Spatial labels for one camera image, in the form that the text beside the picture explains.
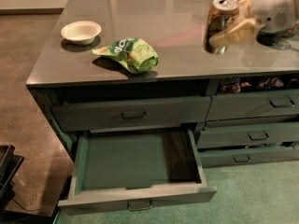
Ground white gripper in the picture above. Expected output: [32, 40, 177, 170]
[208, 0, 298, 47]

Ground black stand on floor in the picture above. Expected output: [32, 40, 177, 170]
[0, 145, 24, 211]

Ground green chip bag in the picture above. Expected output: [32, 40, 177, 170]
[92, 37, 158, 74]

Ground snack bags in shelf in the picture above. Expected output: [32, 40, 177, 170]
[218, 75, 299, 93]

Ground orange soda can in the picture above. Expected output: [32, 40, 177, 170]
[204, 0, 239, 54]

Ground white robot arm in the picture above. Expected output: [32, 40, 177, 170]
[209, 0, 299, 48]

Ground open middle left drawer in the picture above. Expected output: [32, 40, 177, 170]
[58, 128, 217, 215]

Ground white paper bowl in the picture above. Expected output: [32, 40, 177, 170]
[61, 21, 102, 46]

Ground middle right drawer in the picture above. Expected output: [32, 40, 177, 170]
[197, 122, 299, 148]

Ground top left drawer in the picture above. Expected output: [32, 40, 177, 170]
[52, 96, 211, 132]

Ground top right drawer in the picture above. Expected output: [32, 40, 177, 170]
[206, 90, 299, 121]

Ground black cup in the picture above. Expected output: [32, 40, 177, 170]
[256, 33, 281, 46]

